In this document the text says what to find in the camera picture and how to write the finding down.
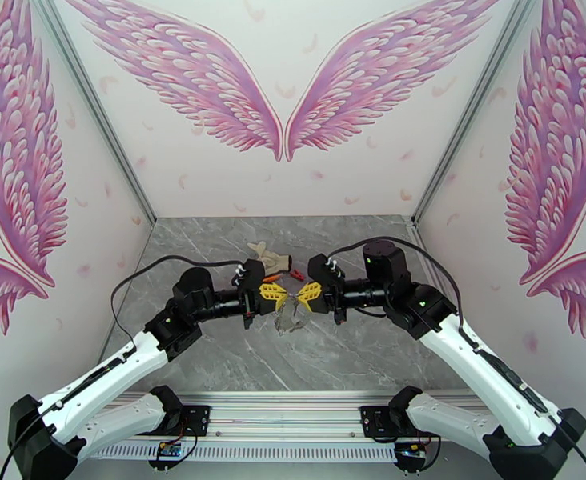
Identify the red clothespin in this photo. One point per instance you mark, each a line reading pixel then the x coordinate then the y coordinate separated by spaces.
pixel 298 274

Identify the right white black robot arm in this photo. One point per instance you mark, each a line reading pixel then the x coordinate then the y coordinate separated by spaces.
pixel 483 373

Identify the white knit glove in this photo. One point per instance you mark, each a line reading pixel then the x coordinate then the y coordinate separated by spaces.
pixel 273 258

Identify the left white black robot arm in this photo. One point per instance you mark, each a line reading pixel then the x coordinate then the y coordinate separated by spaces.
pixel 108 373

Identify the large silver key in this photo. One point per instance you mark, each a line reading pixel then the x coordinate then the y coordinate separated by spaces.
pixel 295 308

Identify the orange pen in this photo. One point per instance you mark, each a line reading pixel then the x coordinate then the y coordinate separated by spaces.
pixel 274 278

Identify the aluminium corner post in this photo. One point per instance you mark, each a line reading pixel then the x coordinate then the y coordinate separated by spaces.
pixel 93 103
pixel 473 113

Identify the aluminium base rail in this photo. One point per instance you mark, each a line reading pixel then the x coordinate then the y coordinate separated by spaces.
pixel 283 413

